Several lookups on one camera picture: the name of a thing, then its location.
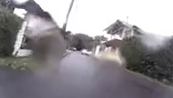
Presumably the grass verge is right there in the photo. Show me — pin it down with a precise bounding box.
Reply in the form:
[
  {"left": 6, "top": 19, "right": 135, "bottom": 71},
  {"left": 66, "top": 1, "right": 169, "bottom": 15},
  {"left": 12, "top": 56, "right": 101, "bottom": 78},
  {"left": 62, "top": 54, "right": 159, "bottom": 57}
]
[{"left": 0, "top": 50, "right": 45, "bottom": 79}]

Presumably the dark green hedge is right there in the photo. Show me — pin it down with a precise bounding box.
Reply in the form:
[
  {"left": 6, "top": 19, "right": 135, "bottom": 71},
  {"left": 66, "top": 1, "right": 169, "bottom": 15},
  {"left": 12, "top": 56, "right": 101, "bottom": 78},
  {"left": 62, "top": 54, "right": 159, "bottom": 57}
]
[{"left": 116, "top": 22, "right": 173, "bottom": 88}]

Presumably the house with dark roof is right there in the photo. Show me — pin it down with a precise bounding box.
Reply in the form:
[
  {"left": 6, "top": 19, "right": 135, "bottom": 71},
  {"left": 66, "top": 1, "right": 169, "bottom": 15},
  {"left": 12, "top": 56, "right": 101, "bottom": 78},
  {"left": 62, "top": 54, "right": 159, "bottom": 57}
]
[{"left": 3, "top": 0, "right": 77, "bottom": 66}]

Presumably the white wall with metal gate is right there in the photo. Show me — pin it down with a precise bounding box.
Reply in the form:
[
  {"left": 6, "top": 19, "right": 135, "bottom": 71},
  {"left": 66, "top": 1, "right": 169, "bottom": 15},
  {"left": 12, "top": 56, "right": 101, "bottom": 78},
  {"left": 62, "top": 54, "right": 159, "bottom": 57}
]
[{"left": 11, "top": 18, "right": 39, "bottom": 60}]

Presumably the group of distant trees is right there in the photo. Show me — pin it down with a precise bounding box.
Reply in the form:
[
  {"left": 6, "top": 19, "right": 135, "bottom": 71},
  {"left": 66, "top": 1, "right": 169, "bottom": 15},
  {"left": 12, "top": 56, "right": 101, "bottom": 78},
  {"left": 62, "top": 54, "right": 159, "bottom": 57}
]
[{"left": 63, "top": 30, "right": 110, "bottom": 56}]

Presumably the tall utility pole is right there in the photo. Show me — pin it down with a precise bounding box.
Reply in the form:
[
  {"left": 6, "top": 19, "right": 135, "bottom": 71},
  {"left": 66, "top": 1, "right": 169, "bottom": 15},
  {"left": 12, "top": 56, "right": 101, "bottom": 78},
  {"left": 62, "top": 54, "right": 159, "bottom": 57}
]
[{"left": 60, "top": 0, "right": 78, "bottom": 35}]

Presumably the grey asphalt road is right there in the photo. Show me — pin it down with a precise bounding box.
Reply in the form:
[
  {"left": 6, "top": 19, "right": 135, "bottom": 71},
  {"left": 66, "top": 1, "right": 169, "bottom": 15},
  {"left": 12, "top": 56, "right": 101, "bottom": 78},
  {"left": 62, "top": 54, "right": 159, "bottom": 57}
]
[{"left": 0, "top": 38, "right": 173, "bottom": 98}]

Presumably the pale house with overhanging roof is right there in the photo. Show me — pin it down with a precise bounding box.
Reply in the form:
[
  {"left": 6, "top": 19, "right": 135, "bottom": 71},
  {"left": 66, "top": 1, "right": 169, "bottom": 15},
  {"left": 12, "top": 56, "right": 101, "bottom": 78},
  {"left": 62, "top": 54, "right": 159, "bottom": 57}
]
[{"left": 92, "top": 16, "right": 146, "bottom": 67}]

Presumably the white car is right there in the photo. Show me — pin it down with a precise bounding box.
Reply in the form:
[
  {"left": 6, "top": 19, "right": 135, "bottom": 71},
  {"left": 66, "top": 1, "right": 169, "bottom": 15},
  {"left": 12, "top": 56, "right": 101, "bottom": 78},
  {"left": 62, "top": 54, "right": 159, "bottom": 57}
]
[{"left": 80, "top": 48, "right": 94, "bottom": 57}]

